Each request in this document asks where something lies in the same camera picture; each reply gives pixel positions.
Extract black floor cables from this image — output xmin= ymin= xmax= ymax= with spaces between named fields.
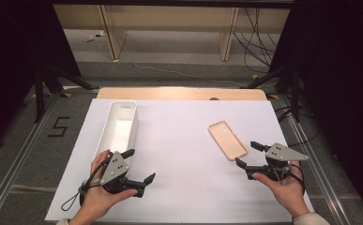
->
xmin=276 ymin=106 xmax=321 ymax=148

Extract white floor cable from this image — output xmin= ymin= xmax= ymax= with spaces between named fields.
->
xmin=119 ymin=43 xmax=243 ymax=87

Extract white table sheet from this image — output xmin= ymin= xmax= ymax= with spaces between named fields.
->
xmin=44 ymin=97 xmax=314 ymax=223

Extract black curtain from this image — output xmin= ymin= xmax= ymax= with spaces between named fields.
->
xmin=267 ymin=0 xmax=363 ymax=217
xmin=0 ymin=0 xmax=82 ymax=154

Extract person's right hand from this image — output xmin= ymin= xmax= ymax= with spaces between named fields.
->
xmin=251 ymin=160 xmax=311 ymax=218

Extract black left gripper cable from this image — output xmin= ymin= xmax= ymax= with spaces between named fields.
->
xmin=60 ymin=155 xmax=112 ymax=212

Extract person's left hand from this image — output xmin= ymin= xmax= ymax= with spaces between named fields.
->
xmin=79 ymin=149 xmax=139 ymax=218

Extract beige phone case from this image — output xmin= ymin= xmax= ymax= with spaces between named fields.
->
xmin=207 ymin=120 xmax=249 ymax=162

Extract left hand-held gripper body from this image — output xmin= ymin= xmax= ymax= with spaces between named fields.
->
xmin=99 ymin=151 xmax=146 ymax=199

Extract white plastic storage bin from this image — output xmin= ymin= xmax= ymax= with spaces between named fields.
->
xmin=93 ymin=100 xmax=139 ymax=170

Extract light wooden shelf unit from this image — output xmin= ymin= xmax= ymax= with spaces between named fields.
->
xmin=53 ymin=4 xmax=291 ymax=62

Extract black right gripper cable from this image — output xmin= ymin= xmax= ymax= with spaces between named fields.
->
xmin=290 ymin=162 xmax=307 ymax=195

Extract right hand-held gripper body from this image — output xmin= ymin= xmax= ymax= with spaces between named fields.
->
xmin=245 ymin=142 xmax=310 ymax=186

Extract aluminium floor rail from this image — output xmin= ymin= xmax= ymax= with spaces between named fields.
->
xmin=0 ymin=92 xmax=61 ymax=225
xmin=279 ymin=93 xmax=354 ymax=225

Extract bundle of black hanging cables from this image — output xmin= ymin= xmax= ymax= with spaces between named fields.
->
xmin=234 ymin=7 xmax=279 ymax=74

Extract black tripod stand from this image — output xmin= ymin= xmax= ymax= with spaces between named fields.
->
xmin=239 ymin=64 xmax=302 ymax=123
xmin=33 ymin=64 xmax=100 ymax=124

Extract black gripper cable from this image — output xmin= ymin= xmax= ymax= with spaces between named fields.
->
xmin=290 ymin=162 xmax=307 ymax=195
xmin=60 ymin=155 xmax=112 ymax=212

